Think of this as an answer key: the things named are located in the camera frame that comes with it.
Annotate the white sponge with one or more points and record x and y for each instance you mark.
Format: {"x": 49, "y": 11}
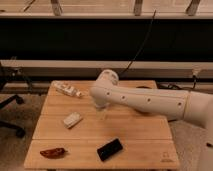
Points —
{"x": 72, "y": 120}

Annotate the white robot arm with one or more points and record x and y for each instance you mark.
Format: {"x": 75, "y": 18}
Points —
{"x": 190, "y": 106}

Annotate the translucent plastic cup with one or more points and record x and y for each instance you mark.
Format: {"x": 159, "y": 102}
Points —
{"x": 102, "y": 113}

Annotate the black rectangular block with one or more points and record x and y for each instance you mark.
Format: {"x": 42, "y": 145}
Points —
{"x": 109, "y": 149}

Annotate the red chili pepper toy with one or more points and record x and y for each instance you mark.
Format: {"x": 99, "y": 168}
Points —
{"x": 53, "y": 153}

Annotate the black office chair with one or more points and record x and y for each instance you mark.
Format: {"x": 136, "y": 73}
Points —
{"x": 7, "y": 122}

